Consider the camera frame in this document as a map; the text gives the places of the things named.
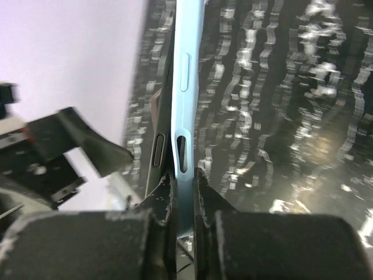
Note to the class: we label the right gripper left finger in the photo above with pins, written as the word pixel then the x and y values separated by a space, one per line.
pixel 139 243

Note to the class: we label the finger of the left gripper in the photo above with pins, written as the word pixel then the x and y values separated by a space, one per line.
pixel 87 140

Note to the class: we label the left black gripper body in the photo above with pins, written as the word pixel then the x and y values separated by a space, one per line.
pixel 35 173

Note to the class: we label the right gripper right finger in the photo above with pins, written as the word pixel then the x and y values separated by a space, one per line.
pixel 229 244

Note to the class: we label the black smartphone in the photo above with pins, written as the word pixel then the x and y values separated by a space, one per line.
pixel 160 155

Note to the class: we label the light blue phone case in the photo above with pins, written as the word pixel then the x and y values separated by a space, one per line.
pixel 189 16

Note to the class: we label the pink cased phone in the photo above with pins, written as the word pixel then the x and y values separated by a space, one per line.
pixel 153 107

